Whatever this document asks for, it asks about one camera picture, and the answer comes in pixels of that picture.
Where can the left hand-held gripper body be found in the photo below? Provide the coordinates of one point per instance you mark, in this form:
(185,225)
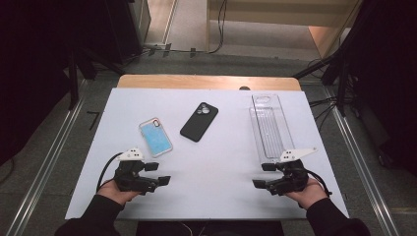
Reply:
(129,178)

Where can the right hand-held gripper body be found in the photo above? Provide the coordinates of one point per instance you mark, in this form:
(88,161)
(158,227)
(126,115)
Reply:
(290,180)

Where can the clear plastic rack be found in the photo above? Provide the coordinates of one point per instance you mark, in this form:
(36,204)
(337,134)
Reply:
(272,131)

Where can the black phone case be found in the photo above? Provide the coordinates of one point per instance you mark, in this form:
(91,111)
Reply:
(198,124)

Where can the person's left hand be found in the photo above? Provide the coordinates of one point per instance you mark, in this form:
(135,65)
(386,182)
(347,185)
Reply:
(114,195)

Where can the person's right hand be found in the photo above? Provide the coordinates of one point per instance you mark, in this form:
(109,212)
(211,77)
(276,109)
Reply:
(309,196)

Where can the white board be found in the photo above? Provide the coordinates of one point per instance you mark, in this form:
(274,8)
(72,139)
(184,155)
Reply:
(213,164)

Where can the black stand leg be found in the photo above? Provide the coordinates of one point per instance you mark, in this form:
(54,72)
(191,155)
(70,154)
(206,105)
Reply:
(314,67)
(73,82)

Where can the black curtain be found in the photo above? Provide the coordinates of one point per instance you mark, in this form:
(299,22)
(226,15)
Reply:
(32,65)
(387,82)

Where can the dark cabinet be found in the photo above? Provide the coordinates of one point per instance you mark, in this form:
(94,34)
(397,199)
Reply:
(126,29)

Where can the light wooden shelf unit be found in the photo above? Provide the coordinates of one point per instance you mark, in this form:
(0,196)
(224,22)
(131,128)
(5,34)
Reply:
(278,13)

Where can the metal floor rail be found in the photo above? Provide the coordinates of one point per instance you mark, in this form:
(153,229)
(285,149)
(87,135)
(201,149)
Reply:
(360,164)
(46,164)

